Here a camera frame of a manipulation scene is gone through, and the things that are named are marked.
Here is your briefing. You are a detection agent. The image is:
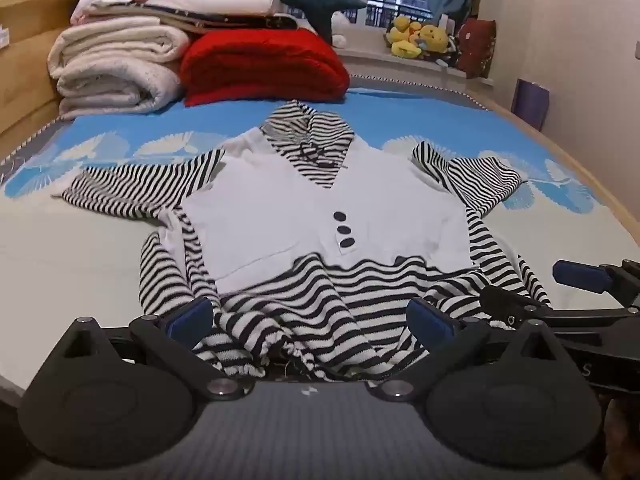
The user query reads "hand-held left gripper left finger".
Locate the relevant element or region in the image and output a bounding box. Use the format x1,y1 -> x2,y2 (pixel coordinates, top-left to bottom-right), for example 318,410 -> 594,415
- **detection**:
49,296 -> 251,401

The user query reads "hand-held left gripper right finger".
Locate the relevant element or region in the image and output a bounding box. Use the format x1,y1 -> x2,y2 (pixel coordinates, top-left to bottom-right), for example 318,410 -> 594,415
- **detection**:
367,299 -> 576,401

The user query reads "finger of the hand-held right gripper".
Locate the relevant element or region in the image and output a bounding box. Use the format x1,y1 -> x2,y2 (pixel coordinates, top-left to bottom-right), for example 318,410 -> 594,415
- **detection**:
552,259 -> 640,307
479,284 -> 552,332

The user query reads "striped white hooded garment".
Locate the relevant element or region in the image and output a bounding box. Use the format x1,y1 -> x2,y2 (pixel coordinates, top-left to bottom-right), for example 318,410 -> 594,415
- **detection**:
50,100 -> 553,386

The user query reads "blue and cream printed bedsheet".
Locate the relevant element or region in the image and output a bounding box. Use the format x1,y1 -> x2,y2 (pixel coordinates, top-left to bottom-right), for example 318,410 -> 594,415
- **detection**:
0,87 -> 640,411

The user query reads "purple box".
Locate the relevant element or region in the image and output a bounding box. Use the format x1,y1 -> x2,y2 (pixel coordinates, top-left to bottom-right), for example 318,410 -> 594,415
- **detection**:
514,77 -> 551,131

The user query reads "dark red cushion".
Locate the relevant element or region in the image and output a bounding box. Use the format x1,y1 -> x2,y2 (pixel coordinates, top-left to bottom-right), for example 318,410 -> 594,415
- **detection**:
456,17 -> 498,81

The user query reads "cream folded blanket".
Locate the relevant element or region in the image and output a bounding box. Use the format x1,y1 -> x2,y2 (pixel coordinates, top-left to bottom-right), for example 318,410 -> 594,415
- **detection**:
47,16 -> 192,121

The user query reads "red folded blanket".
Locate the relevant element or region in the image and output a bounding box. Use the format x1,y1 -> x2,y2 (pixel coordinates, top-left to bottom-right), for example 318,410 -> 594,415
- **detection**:
179,29 -> 351,107

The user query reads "white window sill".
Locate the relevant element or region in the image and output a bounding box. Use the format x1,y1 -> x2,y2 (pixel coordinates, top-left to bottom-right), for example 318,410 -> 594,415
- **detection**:
335,42 -> 497,81

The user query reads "yellow duck plush toy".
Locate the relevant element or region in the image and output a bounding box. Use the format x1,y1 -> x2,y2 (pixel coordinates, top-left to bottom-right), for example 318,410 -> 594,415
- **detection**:
385,15 -> 423,60
417,24 -> 450,55

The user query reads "white plush toy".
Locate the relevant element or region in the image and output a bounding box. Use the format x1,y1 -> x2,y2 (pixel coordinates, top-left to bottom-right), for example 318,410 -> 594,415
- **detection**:
329,10 -> 352,50

